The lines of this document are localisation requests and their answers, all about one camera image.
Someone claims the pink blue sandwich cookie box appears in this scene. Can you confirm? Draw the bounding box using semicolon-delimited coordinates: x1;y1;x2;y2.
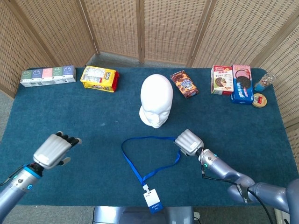
231;64;254;105

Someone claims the dark blue table cloth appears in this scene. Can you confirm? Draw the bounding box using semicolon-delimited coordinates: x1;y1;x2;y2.
0;67;299;207

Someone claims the brown chocolate cookie pack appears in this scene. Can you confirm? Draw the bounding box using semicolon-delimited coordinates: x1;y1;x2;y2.
170;70;200;99

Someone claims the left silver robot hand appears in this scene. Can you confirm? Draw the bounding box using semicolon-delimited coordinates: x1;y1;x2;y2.
33;131;83;170

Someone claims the multicolour tissue pack row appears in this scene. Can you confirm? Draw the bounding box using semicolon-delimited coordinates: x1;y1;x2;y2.
20;65;77;88

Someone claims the white and blue badge card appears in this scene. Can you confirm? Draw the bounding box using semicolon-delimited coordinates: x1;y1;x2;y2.
142;184;161;214

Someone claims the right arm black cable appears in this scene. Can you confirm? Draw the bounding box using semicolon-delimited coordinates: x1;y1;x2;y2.
201;149;275;224

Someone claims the blue lanyard strap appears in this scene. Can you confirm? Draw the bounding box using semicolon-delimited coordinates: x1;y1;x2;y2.
121;136;182;187

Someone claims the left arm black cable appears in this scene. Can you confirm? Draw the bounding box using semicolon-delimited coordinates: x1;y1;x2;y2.
0;164;26;187

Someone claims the yellow red biscuit bag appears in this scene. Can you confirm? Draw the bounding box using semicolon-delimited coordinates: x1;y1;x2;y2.
80;66;120;93

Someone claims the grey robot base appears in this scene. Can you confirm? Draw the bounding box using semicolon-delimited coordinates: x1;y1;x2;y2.
93;206;195;224

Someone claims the white foam mannequin head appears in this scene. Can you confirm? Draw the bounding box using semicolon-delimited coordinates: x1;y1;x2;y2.
139;74;174;129

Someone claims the white red wafer box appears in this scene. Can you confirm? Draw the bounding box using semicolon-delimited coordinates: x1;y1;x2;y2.
211;65;234;96

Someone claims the woven bamboo folding screen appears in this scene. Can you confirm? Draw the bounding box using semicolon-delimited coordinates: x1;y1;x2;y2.
0;0;299;171

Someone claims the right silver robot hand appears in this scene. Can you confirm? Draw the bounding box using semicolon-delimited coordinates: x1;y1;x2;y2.
174;129;204;157

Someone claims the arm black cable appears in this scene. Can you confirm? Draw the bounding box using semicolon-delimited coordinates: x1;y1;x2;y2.
0;164;26;187
201;149;275;224

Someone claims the clear plastic cup blue base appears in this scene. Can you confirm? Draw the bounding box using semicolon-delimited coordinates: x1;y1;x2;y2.
254;73;276;92

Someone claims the round wooden red lid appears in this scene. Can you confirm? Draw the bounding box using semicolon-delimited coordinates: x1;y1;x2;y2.
251;93;268;109

